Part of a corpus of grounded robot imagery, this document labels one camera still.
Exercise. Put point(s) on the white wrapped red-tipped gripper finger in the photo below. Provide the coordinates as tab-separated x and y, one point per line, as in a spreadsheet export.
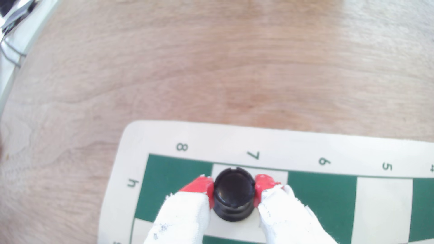
288	220
183	217

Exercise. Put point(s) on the black rook chess piece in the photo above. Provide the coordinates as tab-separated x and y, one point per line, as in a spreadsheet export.
234	193

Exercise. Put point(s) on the green and cream chess mat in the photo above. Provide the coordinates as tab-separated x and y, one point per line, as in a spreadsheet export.
322	189

